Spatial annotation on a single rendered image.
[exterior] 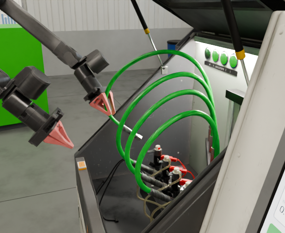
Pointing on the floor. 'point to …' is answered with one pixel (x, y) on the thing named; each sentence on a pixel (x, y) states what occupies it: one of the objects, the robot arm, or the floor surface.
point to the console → (257, 128)
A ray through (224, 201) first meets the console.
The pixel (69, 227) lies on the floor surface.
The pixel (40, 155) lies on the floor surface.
